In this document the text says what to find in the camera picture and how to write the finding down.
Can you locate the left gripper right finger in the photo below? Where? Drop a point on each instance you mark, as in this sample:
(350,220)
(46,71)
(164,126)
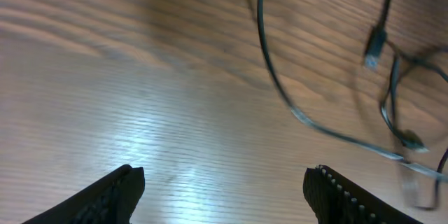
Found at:
(336,200)

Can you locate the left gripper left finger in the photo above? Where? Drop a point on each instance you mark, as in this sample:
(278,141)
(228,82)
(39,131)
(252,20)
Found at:
(110,200)

